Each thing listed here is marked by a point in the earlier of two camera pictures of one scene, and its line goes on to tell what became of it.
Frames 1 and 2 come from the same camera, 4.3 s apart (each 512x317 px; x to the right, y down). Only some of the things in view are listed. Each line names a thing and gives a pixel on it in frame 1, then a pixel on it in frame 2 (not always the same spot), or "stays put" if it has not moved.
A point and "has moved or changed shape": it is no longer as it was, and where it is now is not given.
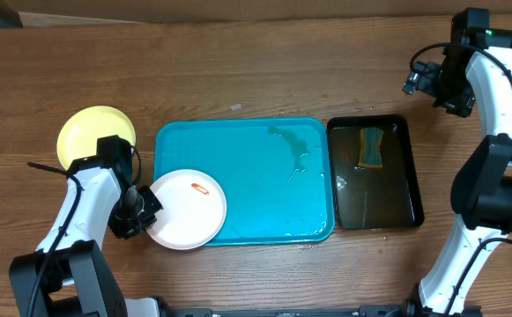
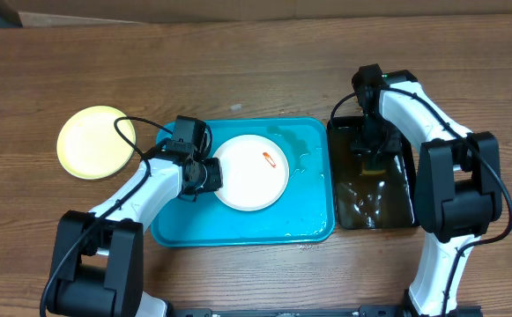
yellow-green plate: (78, 136) stays put
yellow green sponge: (370, 155) has moved or changed shape
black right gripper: (425, 83) -> (365, 144)
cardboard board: (34, 13) stays put
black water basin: (371, 198) stays put
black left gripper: (122, 230) -> (217, 181)
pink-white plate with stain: (194, 209) -> (256, 172)
